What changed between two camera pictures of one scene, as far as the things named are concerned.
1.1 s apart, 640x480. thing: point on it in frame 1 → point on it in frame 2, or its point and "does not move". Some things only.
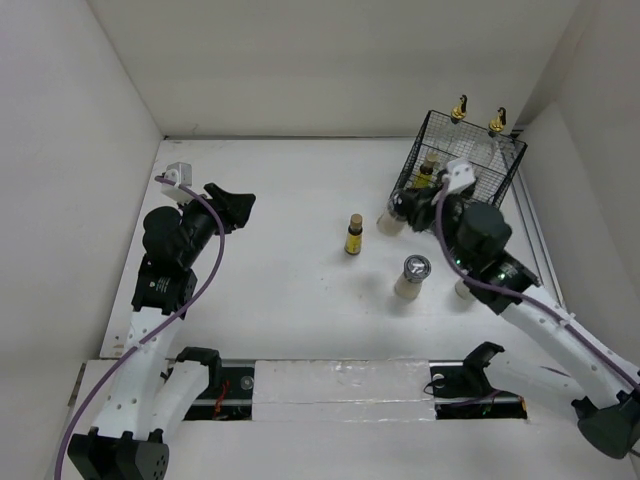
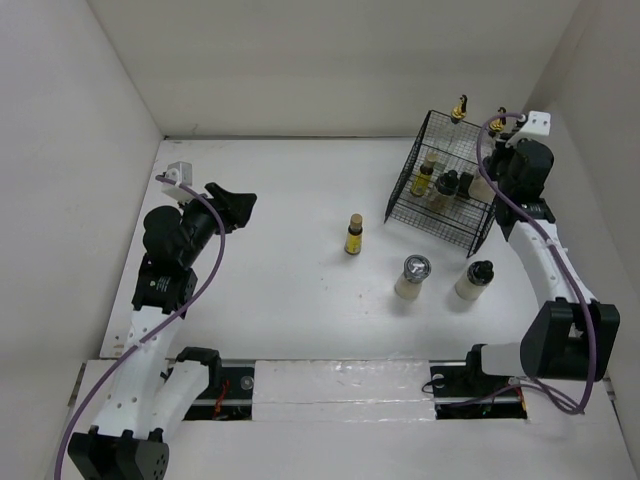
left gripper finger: [239, 211] does not move
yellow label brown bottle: [353, 240] does not move
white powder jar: [389, 222] → [481, 189]
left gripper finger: [218, 193] does not move
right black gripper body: [451, 217] → [503, 179]
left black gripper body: [201, 224] does not move
